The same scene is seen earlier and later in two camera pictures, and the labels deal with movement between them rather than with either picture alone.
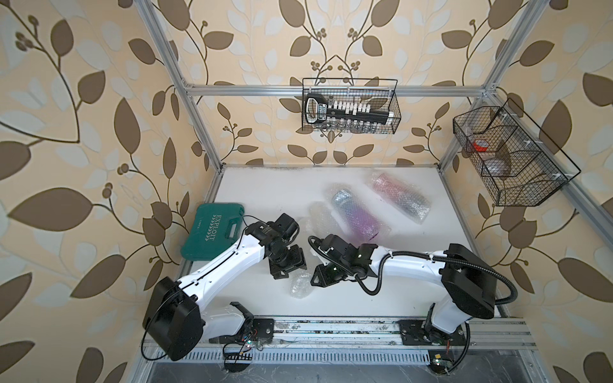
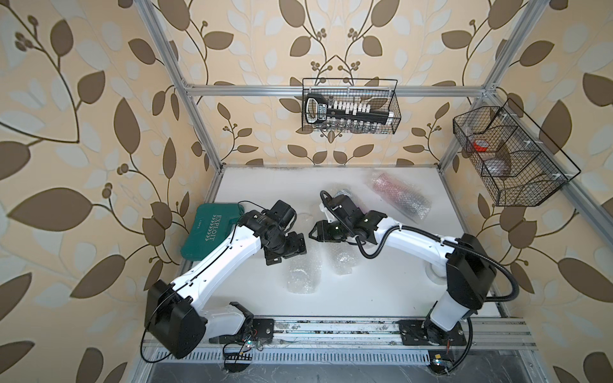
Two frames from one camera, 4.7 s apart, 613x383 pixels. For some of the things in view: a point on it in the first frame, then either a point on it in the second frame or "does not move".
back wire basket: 353,106 does not move
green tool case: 214,228 does not move
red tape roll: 480,145 does not move
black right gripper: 322,280 → 322,232
